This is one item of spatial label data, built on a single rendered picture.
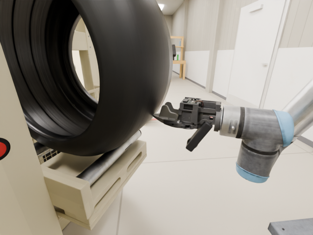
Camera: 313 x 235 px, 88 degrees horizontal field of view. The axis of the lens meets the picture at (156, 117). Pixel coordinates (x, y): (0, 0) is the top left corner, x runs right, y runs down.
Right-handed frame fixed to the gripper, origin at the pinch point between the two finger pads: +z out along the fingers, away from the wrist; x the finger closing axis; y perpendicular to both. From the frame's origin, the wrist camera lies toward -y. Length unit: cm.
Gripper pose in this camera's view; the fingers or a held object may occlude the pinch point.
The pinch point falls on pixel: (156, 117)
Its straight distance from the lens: 54.9
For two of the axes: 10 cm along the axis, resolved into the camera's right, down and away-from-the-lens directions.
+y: 0.0, -9.3, -3.7
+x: -3.6, 3.4, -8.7
